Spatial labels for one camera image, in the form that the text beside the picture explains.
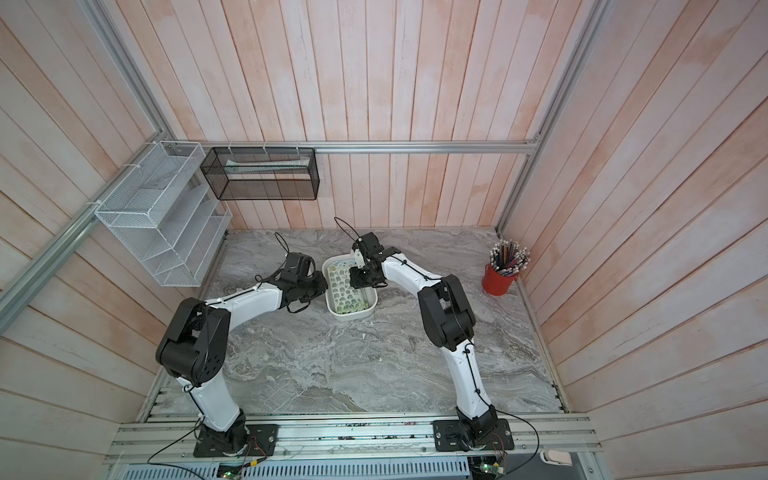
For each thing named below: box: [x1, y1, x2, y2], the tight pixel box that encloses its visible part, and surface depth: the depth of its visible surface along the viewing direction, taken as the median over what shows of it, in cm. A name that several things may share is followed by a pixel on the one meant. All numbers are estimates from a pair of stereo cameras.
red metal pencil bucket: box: [481, 263, 519, 296], surface depth 98 cm
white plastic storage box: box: [322, 253, 378, 321], surface depth 95 cm
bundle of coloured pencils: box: [489, 239, 531, 277], surface depth 93 cm
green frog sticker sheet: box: [327, 264, 369, 314], surface depth 98 cm
